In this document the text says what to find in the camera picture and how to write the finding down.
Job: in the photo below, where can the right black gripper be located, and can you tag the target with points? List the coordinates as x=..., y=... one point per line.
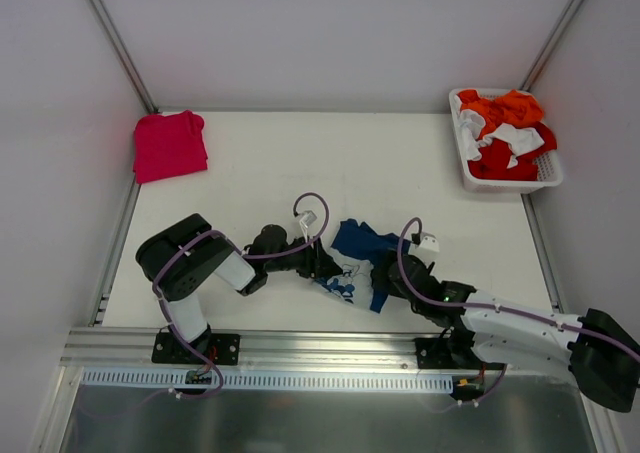
x=386, y=274

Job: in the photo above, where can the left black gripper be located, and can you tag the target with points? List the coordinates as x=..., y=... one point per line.
x=316, y=261

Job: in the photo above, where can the navy blue t-shirt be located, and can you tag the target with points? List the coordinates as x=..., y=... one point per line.
x=357, y=249

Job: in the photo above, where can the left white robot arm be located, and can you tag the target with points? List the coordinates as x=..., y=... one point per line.
x=180, y=258

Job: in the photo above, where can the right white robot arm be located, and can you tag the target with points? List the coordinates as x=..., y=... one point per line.
x=591, y=352

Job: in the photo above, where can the red t-shirt in basket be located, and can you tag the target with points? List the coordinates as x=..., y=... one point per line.
x=526, y=170

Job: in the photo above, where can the white plastic basket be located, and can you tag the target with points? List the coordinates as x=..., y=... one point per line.
x=549, y=168

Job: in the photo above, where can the white t-shirt in basket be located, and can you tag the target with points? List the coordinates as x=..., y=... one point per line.
x=501, y=149

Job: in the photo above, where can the folded pink t-shirt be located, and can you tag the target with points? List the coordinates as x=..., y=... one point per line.
x=169, y=146

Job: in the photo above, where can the orange t-shirt in basket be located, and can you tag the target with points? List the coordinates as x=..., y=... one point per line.
x=518, y=109

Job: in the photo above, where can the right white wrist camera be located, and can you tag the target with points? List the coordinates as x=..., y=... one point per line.
x=424, y=246

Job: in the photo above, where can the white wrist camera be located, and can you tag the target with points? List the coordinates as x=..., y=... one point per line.
x=424, y=246
x=305, y=220

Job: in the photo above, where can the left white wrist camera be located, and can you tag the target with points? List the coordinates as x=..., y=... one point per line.
x=305, y=220

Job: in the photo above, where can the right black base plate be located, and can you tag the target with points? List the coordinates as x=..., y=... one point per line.
x=433, y=353

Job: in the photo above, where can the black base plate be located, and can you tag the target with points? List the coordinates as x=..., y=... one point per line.
x=433, y=353
x=220, y=348

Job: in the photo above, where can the aluminium mounting rail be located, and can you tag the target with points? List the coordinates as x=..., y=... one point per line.
x=259, y=350

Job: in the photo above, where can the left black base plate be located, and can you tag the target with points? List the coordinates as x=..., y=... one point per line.
x=220, y=348

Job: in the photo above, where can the left aluminium corner post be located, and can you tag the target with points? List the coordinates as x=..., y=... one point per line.
x=110, y=30

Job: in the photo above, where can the aluminium corner post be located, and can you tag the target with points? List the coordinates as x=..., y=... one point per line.
x=110, y=30
x=552, y=42

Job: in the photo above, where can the white slotted cable duct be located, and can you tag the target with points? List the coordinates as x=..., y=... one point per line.
x=269, y=380

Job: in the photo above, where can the right aluminium corner post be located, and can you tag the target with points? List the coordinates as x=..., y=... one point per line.
x=552, y=42

